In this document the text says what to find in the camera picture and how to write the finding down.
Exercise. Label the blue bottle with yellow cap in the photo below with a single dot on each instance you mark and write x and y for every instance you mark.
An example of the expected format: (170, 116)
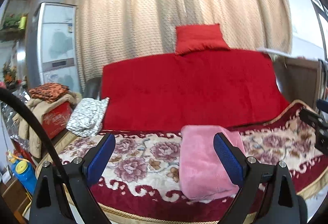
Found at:
(24, 178)

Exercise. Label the pink zip jacket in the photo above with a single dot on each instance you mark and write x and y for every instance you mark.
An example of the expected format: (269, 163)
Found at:
(197, 162)

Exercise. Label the artificial flower bouquet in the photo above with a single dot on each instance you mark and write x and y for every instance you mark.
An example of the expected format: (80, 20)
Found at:
(11, 75)

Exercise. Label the silver foil sheet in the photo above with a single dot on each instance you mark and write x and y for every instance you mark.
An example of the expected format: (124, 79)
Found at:
(12, 108)

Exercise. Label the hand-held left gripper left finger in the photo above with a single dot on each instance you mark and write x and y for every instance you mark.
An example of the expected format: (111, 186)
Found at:
(100, 160)

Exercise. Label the red pillow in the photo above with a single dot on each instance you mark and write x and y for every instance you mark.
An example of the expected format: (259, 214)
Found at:
(199, 38)

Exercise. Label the white crackle-patterned cloth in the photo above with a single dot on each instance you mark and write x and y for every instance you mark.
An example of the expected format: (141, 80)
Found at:
(87, 116)

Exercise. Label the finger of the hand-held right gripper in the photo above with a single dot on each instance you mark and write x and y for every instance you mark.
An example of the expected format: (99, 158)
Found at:
(323, 106)
(310, 116)

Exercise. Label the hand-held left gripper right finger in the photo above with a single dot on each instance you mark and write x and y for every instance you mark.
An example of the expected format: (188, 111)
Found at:
(228, 160)

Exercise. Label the beige dotted curtain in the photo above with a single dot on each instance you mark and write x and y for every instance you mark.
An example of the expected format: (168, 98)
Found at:
(128, 21)

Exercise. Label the beige coat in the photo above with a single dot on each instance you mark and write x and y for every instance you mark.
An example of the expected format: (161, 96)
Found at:
(33, 134)

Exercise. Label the dark framed window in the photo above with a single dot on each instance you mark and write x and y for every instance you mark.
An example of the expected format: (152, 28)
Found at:
(317, 9)

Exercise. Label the red blanket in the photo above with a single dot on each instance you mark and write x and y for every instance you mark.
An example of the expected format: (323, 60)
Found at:
(192, 91)

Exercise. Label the orange patterned cloth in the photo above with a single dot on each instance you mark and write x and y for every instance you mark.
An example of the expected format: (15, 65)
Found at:
(48, 92)

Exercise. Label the floral plush blanket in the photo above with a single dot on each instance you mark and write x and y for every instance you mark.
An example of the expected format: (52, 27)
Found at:
(143, 152)

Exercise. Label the green potted plant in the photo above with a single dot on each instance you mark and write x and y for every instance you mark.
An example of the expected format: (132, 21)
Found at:
(12, 23)

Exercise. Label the red gift box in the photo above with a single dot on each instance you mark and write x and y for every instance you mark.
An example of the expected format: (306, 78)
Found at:
(55, 119)

